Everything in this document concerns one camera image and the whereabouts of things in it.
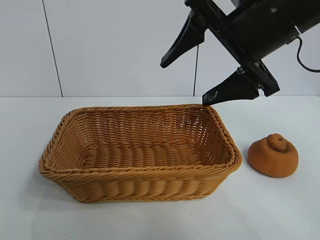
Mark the brown bread bun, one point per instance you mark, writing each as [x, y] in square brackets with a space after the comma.
[270, 162]

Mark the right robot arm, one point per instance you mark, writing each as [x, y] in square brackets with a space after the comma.
[307, 12]

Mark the woven tan wicker basket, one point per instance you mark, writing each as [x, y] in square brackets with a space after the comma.
[140, 180]

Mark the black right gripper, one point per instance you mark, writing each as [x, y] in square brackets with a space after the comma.
[255, 30]

